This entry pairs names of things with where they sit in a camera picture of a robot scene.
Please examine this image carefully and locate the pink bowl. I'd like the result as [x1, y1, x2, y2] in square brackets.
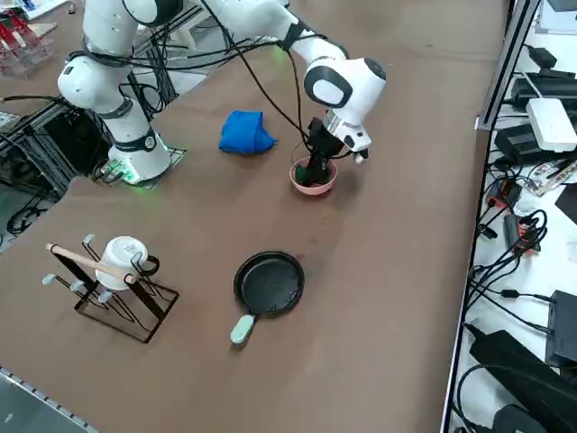
[288, 155, 339, 198]

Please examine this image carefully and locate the black wire cup rack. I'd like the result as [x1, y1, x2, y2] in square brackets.
[45, 234, 180, 345]

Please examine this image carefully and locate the black box device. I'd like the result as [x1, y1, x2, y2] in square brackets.
[545, 290, 577, 367]

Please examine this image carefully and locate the clear acrylic shelf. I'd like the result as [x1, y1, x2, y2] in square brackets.
[0, 3, 59, 81]

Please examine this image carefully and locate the aluminium profile post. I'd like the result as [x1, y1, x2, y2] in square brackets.
[474, 0, 543, 133]

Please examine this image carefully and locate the blue cloth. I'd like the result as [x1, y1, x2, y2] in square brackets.
[218, 109, 279, 156]

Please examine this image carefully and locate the white mug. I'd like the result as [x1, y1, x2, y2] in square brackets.
[95, 235, 160, 291]

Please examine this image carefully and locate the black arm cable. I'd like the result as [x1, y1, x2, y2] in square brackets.
[197, 0, 317, 151]

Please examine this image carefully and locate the black pan pale green handle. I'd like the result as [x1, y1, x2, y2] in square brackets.
[230, 250, 307, 346]

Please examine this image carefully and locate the black power adapter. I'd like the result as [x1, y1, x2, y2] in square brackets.
[494, 123, 543, 164]

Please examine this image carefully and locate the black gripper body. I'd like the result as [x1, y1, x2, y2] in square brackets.
[306, 116, 347, 160]

